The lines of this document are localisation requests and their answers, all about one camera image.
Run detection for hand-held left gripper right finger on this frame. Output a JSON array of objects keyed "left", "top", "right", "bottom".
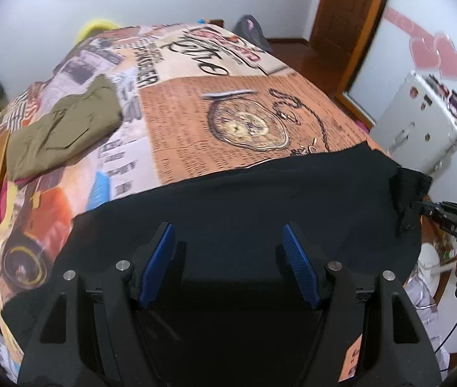
[{"left": 283, "top": 223, "right": 443, "bottom": 387}]

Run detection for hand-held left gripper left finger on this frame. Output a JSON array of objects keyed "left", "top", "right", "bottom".
[{"left": 18, "top": 223, "right": 177, "bottom": 387}]

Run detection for black pants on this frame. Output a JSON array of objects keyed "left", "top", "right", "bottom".
[{"left": 0, "top": 147, "right": 433, "bottom": 387}]

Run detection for olive green pants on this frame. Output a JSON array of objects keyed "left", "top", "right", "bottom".
[{"left": 7, "top": 74, "right": 123, "bottom": 181}]

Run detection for white hard case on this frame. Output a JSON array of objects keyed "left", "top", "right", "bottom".
[{"left": 370, "top": 70, "right": 457, "bottom": 174}]

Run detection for white plastic bags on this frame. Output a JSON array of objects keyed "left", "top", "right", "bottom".
[{"left": 404, "top": 242, "right": 455, "bottom": 372}]

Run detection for printed blanket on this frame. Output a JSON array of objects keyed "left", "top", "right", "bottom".
[{"left": 0, "top": 24, "right": 391, "bottom": 383}]

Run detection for wooden door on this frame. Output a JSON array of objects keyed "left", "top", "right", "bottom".
[{"left": 309, "top": 0, "right": 396, "bottom": 130}]

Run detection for grey bag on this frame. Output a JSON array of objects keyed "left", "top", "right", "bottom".
[{"left": 232, "top": 14, "right": 273, "bottom": 53}]

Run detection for yellow round object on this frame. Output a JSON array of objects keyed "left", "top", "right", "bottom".
[{"left": 76, "top": 18, "right": 118, "bottom": 45}]

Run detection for black cable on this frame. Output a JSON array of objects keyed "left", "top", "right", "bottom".
[{"left": 434, "top": 298, "right": 457, "bottom": 355}]

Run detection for pink heart wall decoration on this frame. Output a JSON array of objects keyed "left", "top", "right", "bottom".
[{"left": 386, "top": 6, "right": 457, "bottom": 101}]

